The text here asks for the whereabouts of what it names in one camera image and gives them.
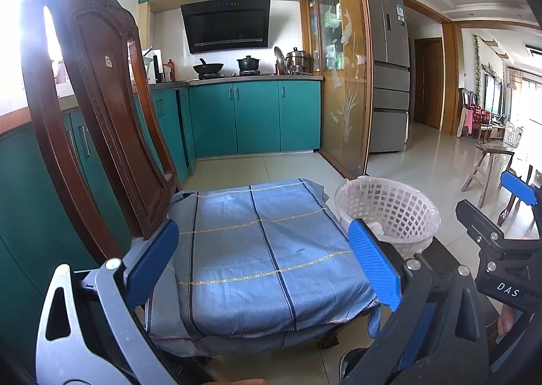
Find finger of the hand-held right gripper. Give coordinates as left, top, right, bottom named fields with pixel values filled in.
left=500, top=171, right=542, bottom=205
left=455, top=200, right=515, bottom=250

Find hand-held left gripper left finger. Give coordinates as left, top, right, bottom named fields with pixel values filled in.
left=36, top=219, right=181, bottom=385

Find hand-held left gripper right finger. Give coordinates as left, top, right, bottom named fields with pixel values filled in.
left=348, top=219, right=492, bottom=385

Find white plastic mesh basket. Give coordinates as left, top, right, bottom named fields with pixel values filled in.
left=334, top=176, right=442, bottom=261

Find person's right hand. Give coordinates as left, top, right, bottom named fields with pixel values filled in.
left=496, top=308, right=516, bottom=338

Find wooden stool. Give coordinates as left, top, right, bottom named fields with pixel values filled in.
left=461, top=143, right=515, bottom=208

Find blue checked cloth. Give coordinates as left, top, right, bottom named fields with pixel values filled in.
left=144, top=177, right=382, bottom=358

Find red chair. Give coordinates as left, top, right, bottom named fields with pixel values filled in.
left=472, top=104, right=492, bottom=144

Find flat television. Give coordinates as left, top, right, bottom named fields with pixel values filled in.
left=484, top=74, right=505, bottom=115

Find green vine garland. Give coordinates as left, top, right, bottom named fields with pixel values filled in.
left=473, top=34, right=483, bottom=106

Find brown interior door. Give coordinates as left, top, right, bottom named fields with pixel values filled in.
left=413, top=38, right=444, bottom=129

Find carved wooden chair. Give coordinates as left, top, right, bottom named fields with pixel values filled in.
left=20, top=0, right=183, bottom=261

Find grey refrigerator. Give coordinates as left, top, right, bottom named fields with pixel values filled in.
left=366, top=0, right=411, bottom=154

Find teal base cabinets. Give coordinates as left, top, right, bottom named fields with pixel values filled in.
left=0, top=79, right=323, bottom=369

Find white and black water dispenser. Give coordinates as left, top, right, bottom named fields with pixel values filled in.
left=144, top=47, right=164, bottom=84

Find etched glass sliding door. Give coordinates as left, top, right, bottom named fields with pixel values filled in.
left=308, top=0, right=373, bottom=179

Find black wok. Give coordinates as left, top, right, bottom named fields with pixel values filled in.
left=192, top=58, right=224, bottom=76

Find gas stove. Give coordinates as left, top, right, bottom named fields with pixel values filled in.
left=197, top=70, right=263, bottom=80

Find steel stockpot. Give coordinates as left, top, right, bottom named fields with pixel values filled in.
left=286, top=47, right=313, bottom=74

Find steel pot lid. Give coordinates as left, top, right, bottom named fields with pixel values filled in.
left=274, top=46, right=289, bottom=74

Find black range hood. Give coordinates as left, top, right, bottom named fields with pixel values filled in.
left=181, top=0, right=272, bottom=55

